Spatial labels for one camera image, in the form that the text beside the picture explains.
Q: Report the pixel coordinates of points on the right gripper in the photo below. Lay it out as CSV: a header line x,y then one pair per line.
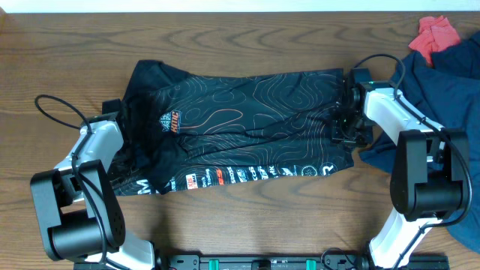
x,y
337,136

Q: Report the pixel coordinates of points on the black patterned cycling jersey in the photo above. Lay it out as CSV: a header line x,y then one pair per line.
x,y
188,131

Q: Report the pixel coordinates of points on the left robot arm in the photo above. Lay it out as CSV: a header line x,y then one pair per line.
x,y
77,211

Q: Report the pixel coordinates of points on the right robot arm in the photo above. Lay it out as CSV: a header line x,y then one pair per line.
x,y
431,184

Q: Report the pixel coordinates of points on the navy blue garment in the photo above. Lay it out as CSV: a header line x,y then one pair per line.
x,y
448,93

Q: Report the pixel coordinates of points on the red cloth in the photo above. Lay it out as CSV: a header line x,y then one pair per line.
x,y
435,34

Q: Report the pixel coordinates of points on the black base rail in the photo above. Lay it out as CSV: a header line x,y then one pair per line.
x,y
330,261

